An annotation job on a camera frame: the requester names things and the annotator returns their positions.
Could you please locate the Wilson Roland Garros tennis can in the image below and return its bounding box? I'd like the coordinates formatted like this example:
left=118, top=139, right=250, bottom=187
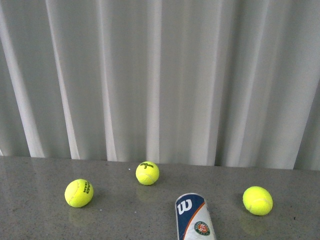
left=175, top=193, right=217, bottom=240

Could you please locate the far Wilson 3 tennis ball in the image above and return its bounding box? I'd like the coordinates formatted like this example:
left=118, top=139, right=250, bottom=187
left=135, top=161, right=160, bottom=186

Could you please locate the tennis ball HEAD TEAM print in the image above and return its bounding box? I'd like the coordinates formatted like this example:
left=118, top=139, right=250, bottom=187
left=64, top=178, right=94, bottom=208

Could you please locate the plain yellow tennis ball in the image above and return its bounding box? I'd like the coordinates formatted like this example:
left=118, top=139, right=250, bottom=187
left=242, top=186, right=273, bottom=216

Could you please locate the white pleated curtain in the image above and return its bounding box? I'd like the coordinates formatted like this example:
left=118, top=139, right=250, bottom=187
left=0, top=0, right=320, bottom=170

